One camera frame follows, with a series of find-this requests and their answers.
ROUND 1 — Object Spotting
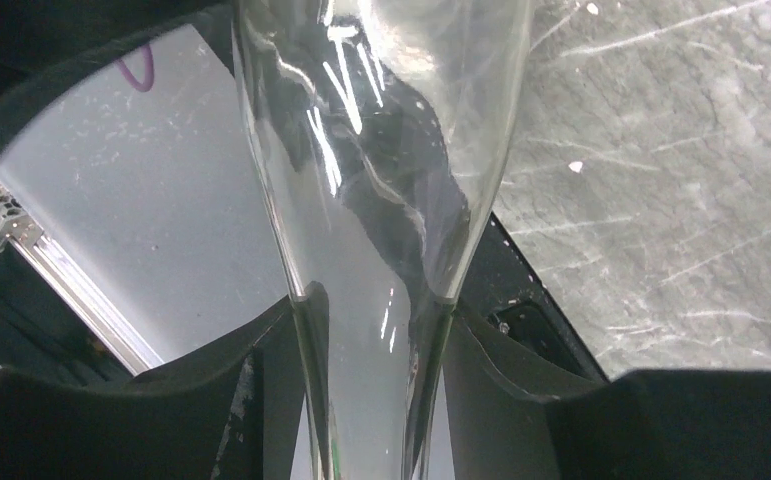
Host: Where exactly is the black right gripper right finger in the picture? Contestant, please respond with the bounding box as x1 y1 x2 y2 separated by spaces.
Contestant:
444 306 771 479

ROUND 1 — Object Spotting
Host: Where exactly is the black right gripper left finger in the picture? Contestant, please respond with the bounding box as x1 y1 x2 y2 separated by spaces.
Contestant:
0 298 304 479

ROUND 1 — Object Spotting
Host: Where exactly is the clear glass wine bottle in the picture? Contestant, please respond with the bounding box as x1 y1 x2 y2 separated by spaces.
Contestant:
232 1 534 479

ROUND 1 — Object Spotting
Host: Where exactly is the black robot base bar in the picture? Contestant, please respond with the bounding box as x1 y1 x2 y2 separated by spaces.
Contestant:
462 215 608 383

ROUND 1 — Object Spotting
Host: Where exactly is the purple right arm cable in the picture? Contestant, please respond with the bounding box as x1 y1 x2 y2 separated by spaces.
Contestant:
115 43 156 93

